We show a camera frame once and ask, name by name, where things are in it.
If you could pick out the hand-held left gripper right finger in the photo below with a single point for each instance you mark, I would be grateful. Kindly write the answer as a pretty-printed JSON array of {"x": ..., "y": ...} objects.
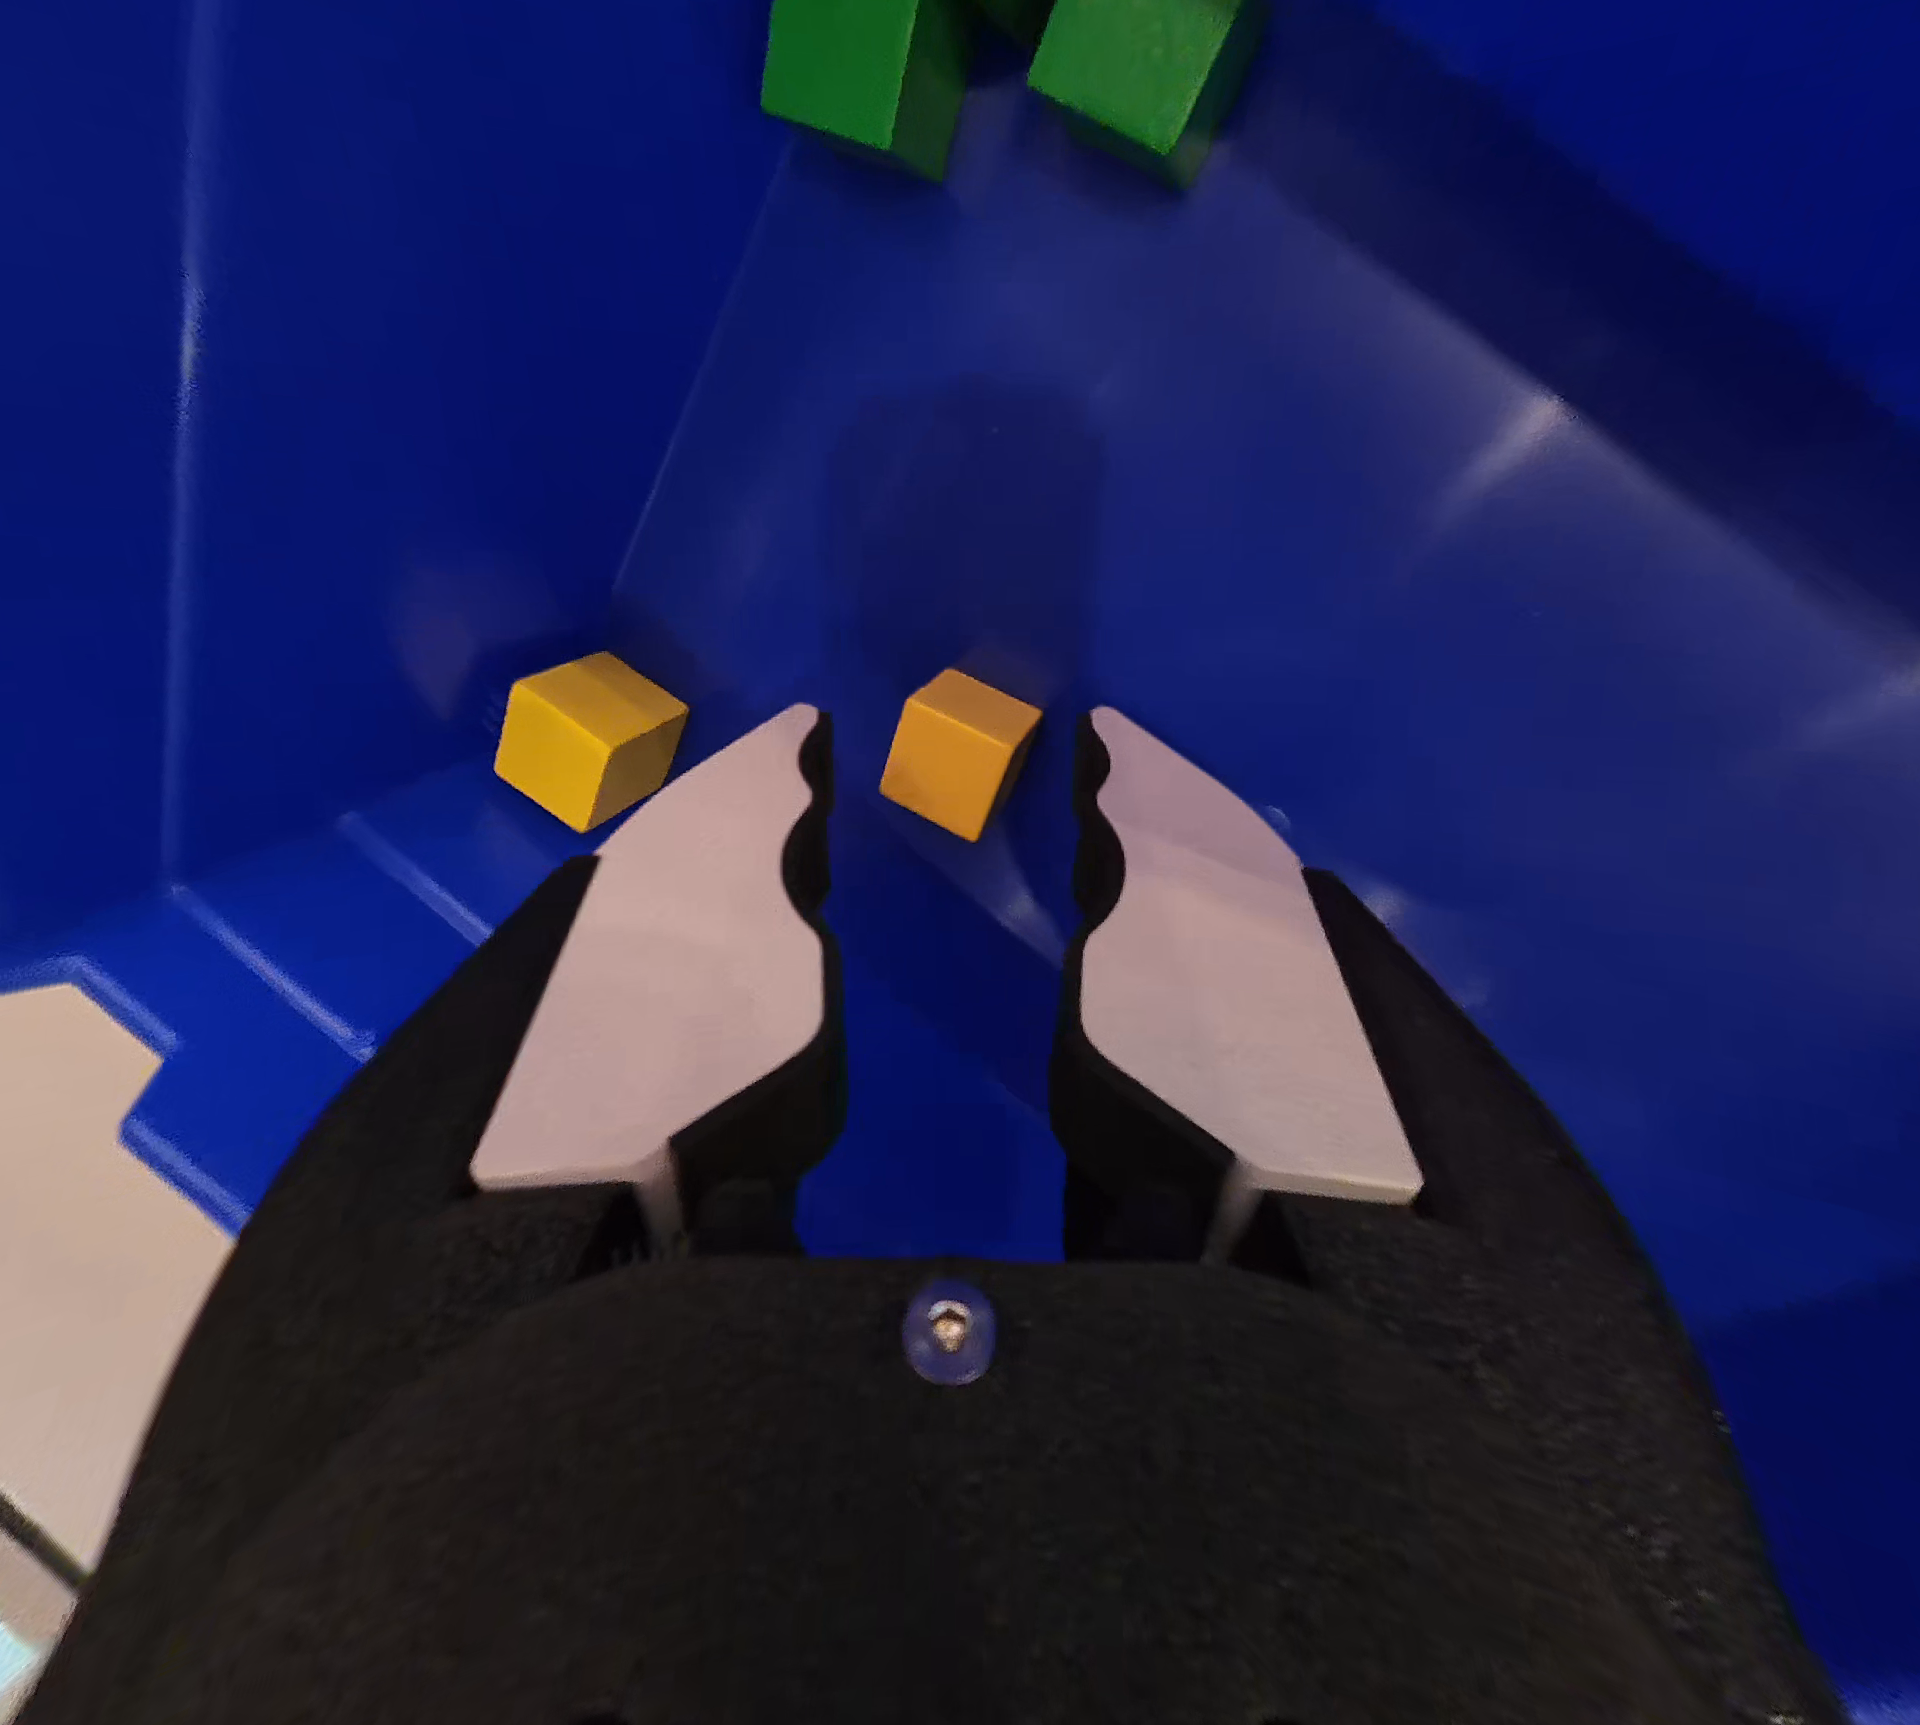
[{"x": 1214, "y": 991}]

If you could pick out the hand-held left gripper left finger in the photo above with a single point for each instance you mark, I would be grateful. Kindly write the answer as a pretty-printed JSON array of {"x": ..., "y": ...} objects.
[{"x": 675, "y": 975}]

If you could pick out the yellow wooden cube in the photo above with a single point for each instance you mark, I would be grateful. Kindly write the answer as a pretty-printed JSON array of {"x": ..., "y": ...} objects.
[
  {"x": 952, "y": 751},
  {"x": 578, "y": 735}
]

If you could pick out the blue plastic bin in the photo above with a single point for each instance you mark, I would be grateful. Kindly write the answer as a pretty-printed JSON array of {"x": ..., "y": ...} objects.
[{"x": 1350, "y": 554}]

